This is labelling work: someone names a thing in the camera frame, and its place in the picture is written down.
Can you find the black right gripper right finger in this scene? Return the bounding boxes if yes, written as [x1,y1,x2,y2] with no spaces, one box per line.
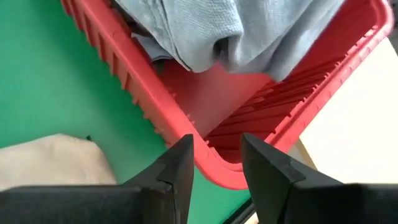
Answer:
[241,133,398,224]

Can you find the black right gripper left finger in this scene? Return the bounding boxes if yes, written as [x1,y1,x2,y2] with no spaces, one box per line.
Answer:
[0,133,195,224]

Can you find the khaki button shirt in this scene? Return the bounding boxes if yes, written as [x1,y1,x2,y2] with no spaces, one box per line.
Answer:
[0,133,118,191]

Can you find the light blue denim jeans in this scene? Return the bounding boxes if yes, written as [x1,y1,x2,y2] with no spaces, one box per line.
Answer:
[114,0,346,82]

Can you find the red plastic laundry bin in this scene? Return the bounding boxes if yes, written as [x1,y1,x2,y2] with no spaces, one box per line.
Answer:
[60,0,395,190]

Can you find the light wood desk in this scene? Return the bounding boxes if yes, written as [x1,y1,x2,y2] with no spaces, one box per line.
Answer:
[292,37,398,184]

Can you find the green table mat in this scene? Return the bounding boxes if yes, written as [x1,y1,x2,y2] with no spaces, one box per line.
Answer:
[0,0,252,224]

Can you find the black metal table frame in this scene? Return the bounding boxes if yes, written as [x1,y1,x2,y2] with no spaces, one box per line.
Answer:
[222,197,257,224]

